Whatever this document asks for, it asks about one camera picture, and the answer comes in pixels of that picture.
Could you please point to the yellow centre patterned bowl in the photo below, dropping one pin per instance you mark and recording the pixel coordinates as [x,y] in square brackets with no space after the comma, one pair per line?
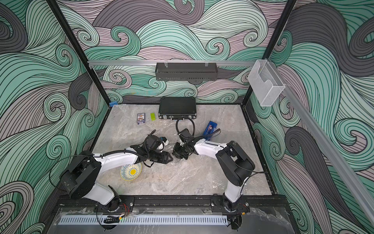
[131,171]

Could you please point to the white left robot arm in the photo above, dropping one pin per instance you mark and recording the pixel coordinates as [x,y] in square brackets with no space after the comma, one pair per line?
[79,179]

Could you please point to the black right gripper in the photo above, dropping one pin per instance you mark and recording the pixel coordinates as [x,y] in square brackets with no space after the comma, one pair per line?
[176,152]

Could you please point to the black wall shelf tray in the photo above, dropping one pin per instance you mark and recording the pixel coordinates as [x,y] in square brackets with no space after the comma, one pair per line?
[195,72]

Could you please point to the blue toy brick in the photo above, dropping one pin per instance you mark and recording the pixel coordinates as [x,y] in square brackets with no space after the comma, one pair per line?
[111,104]

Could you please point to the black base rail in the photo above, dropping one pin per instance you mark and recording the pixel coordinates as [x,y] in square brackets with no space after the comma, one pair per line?
[214,203]

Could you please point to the black hard case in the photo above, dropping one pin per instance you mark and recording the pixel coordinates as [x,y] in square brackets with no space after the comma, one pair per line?
[173,108]

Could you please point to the blue tape dispenser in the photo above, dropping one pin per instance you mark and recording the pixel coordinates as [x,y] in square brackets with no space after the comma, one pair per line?
[211,127]

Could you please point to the blue playing cards box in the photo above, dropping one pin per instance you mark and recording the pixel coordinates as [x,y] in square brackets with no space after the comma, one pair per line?
[141,118]

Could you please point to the white slotted cable duct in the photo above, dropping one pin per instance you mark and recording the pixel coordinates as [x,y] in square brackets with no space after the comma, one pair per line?
[146,220]

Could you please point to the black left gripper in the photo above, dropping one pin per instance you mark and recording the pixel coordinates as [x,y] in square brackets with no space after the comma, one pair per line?
[164,158]

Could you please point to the clear acrylic wall holder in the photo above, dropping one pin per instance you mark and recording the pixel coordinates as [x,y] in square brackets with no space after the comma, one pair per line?
[266,82]

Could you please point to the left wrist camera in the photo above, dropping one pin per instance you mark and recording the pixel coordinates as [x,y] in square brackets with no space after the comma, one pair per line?
[163,144]

